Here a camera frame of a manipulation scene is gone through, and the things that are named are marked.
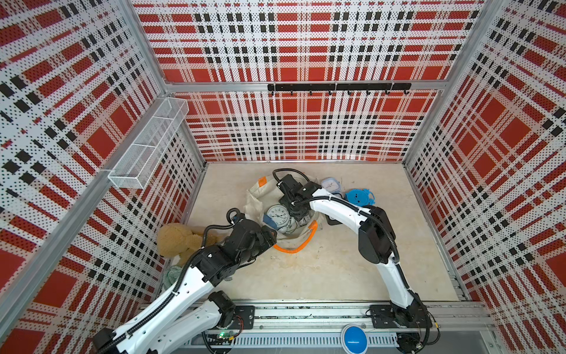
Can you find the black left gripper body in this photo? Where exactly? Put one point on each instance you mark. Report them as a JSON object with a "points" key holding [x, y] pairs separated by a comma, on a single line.
{"points": [[262, 241]]}

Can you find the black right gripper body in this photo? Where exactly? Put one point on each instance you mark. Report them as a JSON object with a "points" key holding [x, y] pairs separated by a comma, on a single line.
{"points": [[298, 214]]}

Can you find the white round analog clock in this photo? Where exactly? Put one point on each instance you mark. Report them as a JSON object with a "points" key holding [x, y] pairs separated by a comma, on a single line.
{"points": [[278, 216]]}

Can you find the beige canvas bag orange handles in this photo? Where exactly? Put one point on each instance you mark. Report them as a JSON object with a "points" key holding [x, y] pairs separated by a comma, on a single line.
{"points": [[263, 205]]}

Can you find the light blue square alarm clock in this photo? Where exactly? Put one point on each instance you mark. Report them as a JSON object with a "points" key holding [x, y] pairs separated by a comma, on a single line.
{"points": [[332, 185]]}

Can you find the bright blue round alarm clock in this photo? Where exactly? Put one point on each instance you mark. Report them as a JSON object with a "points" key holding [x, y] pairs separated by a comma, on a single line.
{"points": [[360, 197]]}

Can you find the black square alarm clock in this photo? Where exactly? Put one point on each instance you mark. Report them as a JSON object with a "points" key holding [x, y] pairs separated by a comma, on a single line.
{"points": [[331, 221]]}

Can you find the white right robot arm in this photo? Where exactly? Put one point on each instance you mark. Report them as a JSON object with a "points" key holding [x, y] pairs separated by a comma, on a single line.
{"points": [[376, 240]]}

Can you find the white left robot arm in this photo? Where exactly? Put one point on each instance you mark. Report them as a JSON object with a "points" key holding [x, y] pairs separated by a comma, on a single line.
{"points": [[191, 305]]}

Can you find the tan plush toy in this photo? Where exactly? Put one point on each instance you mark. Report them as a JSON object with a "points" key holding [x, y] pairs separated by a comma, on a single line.
{"points": [[178, 243]]}

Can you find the grey green cloth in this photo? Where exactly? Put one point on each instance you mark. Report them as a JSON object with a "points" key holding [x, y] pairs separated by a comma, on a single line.
{"points": [[171, 276]]}

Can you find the blue round button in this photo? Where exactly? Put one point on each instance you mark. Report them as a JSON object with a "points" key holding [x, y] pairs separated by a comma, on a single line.
{"points": [[353, 339]]}

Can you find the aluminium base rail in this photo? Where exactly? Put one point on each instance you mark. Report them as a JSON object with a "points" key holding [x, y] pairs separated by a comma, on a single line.
{"points": [[305, 327]]}

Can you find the black wall hook rail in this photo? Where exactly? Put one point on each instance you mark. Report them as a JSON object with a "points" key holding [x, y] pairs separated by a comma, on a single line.
{"points": [[331, 87]]}

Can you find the white wire mesh shelf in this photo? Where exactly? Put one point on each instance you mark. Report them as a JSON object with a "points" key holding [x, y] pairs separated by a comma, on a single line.
{"points": [[136, 166]]}

